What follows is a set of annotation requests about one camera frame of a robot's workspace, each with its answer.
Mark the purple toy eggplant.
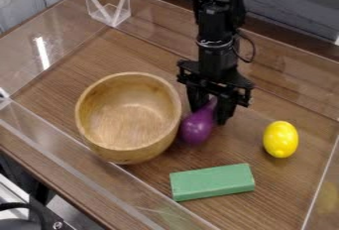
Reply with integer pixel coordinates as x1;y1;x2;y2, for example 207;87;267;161
178;98;217;145

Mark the green rectangular block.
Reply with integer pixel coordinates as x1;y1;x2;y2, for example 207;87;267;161
169;164;255;201

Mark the clear acrylic corner bracket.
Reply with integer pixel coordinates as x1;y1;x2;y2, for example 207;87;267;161
84;0;130;28

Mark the yellow toy lemon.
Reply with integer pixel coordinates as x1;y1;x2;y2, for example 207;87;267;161
261;121;299;159

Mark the brown wooden bowl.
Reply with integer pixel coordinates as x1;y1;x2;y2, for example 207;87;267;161
74;71;181;165

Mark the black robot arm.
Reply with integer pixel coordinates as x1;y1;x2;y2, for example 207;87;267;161
177;0;255;125

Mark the black cable lower left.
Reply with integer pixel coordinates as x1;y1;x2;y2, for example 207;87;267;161
0;201;45;230

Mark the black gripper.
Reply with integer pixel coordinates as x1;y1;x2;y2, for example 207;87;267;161
177;40;255;125

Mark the black metal mount plate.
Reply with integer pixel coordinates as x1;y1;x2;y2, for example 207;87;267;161
29;196;77;230

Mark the clear acrylic tray wall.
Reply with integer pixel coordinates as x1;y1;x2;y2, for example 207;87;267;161
0;88;220;230

